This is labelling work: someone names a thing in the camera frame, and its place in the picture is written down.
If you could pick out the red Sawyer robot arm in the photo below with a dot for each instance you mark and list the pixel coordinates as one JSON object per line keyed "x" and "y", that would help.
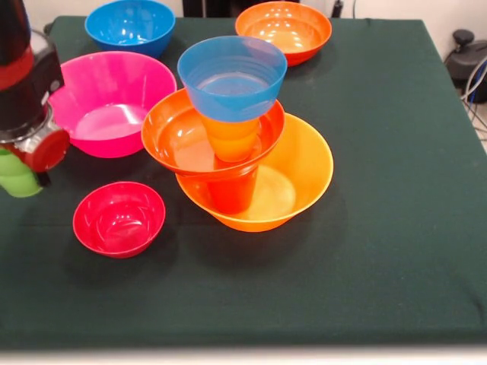
{"x": 19, "y": 95}

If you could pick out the large blue bowl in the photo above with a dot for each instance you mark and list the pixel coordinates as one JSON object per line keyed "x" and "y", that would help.
{"x": 114, "y": 42}

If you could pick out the green plastic cup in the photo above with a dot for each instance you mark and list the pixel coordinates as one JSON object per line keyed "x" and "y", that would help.
{"x": 19, "y": 178}

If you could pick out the large orange bowl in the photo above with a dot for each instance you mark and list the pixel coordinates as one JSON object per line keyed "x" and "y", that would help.
{"x": 304, "y": 167}

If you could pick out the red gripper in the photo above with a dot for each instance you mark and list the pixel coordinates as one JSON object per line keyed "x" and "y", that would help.
{"x": 49, "y": 152}

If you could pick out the orange plastic cup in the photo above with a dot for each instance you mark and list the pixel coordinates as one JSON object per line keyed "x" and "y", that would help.
{"x": 232, "y": 140}

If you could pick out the small translucent blue bowl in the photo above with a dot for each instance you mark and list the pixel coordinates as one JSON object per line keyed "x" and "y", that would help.
{"x": 232, "y": 102}

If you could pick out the small black device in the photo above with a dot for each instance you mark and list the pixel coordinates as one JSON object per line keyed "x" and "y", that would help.
{"x": 337, "y": 8}

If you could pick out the red-orange plastic cup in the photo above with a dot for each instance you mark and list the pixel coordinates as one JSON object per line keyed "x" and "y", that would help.
{"x": 232, "y": 194}

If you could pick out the large pink bowl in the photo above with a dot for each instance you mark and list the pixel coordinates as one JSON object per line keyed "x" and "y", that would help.
{"x": 106, "y": 114}

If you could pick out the small crimson bowl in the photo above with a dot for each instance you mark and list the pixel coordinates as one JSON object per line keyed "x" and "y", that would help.
{"x": 118, "y": 224}

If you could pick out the dark green tablecloth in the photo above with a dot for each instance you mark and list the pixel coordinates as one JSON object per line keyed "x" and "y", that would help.
{"x": 380, "y": 228}

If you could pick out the red-orange plastic bowl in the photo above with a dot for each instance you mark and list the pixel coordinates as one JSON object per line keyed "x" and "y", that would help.
{"x": 283, "y": 38}
{"x": 171, "y": 137}

